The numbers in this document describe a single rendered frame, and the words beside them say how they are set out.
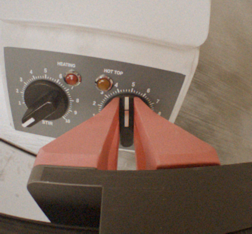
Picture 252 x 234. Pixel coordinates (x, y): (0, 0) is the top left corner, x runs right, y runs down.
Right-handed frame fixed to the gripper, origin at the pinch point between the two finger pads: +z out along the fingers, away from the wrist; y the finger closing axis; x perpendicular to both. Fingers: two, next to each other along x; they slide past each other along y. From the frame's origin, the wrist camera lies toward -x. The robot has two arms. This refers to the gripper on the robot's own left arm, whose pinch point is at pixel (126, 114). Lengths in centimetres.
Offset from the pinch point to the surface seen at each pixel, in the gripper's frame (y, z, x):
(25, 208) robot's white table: 11.3, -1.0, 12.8
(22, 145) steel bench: 10.2, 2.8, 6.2
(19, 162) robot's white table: 10.8, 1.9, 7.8
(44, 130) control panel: 6.4, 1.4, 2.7
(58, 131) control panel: 5.2, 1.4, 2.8
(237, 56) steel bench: -11.8, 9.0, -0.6
